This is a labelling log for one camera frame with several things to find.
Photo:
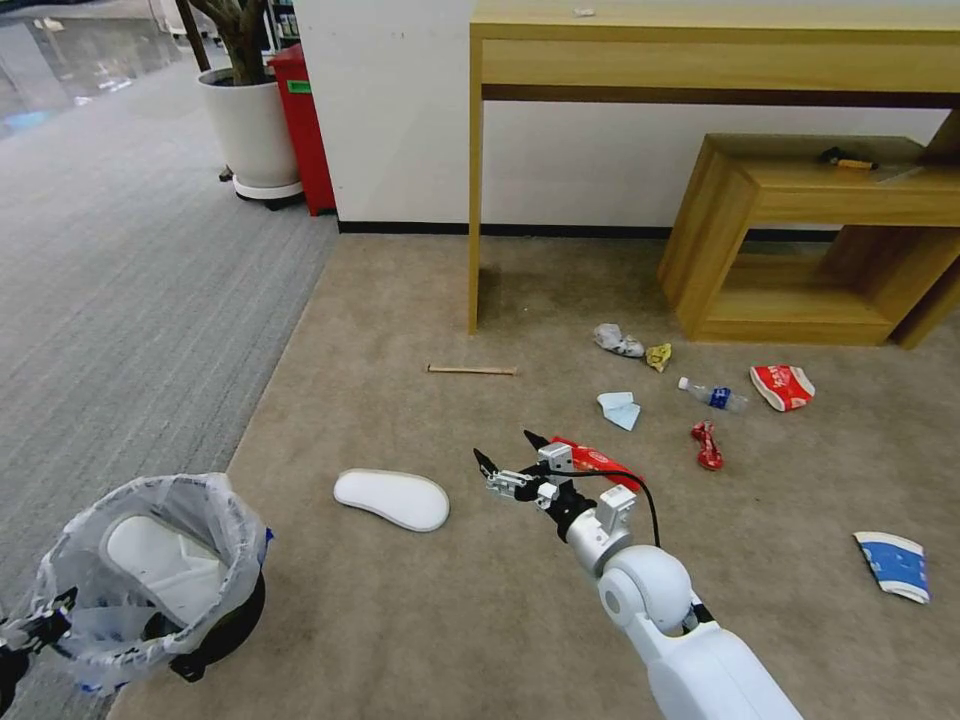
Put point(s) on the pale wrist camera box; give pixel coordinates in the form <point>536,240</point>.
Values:
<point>556,457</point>

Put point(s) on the low wooden shelf unit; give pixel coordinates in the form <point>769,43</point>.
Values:
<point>795,247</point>

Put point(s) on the light wooden desk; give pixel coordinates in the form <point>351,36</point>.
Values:
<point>675,60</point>

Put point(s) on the red snack wrapper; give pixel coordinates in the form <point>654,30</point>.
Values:
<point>600,459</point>

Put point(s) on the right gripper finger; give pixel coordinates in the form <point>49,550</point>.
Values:
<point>501,478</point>
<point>535,439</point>

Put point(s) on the flattened blue white paper cup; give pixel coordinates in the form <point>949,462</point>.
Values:
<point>894,564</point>

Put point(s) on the crumpled yellow wrapper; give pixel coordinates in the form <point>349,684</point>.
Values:
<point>659,356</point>

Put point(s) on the black trash bin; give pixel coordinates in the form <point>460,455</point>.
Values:
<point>225,622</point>

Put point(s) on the black yellow hand tool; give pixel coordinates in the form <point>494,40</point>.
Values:
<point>846,159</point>

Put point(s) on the clear plastic water bottle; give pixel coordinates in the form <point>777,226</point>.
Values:
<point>716,396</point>

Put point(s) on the twisted red foil wrapper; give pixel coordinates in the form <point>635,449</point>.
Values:
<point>707,445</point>

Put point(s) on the red cabinet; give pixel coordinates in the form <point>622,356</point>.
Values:
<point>304,127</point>

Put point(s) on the thin wooden stick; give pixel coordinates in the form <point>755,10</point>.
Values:
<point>471,369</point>

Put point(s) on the clear plastic bin bag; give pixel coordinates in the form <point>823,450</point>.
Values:
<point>82,555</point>

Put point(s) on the pale blue folded tissue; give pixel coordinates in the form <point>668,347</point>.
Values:
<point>621,409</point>

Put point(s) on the brown tree trunk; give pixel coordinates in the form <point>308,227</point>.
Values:
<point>244,37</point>

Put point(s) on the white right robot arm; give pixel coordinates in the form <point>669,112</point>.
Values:
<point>675,637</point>

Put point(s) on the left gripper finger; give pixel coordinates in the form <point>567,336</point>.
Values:
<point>46,641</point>
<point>58,604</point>

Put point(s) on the crushed red paper cup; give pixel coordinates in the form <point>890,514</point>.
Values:
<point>782,385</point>

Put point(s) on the crumpled white paper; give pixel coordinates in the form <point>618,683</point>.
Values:
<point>616,340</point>

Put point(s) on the white shoe insole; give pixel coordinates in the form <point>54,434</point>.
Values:
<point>391,499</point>
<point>161,559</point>

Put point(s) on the white plant pot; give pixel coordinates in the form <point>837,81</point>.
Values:
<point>251,127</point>

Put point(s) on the wheeled pot tray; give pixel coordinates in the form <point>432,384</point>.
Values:
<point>266,191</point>

